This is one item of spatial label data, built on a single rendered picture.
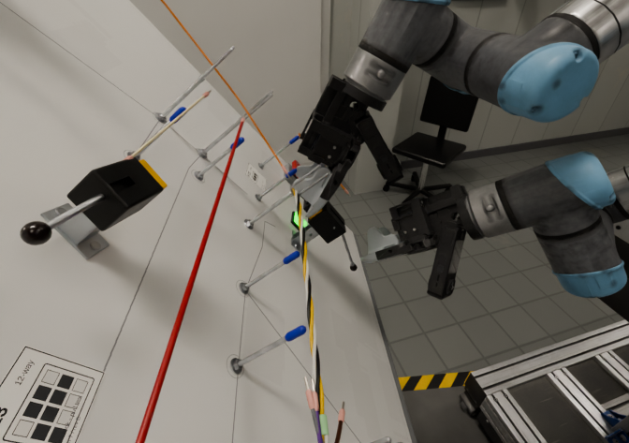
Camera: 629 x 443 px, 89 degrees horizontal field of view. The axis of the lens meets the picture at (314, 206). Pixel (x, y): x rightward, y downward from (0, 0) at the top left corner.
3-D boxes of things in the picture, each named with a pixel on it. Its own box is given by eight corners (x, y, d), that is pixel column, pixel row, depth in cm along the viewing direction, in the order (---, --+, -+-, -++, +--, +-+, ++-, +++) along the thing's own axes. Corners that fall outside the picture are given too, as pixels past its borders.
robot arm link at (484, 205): (520, 229, 48) (511, 230, 42) (488, 239, 51) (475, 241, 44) (501, 184, 50) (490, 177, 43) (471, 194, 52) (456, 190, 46)
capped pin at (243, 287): (237, 282, 38) (293, 245, 36) (246, 283, 39) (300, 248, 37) (240, 293, 37) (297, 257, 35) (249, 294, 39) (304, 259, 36)
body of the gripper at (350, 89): (298, 140, 53) (332, 70, 48) (343, 163, 55) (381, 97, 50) (295, 156, 46) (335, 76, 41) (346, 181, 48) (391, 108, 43)
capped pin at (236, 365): (227, 368, 30) (299, 329, 27) (232, 355, 31) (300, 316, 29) (239, 377, 30) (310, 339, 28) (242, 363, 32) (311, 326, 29)
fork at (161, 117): (156, 110, 45) (228, 39, 40) (168, 121, 46) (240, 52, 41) (152, 115, 43) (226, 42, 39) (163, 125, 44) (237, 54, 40)
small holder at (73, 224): (-51, 251, 19) (12, 181, 16) (77, 199, 27) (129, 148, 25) (14, 306, 20) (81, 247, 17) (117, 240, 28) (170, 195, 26)
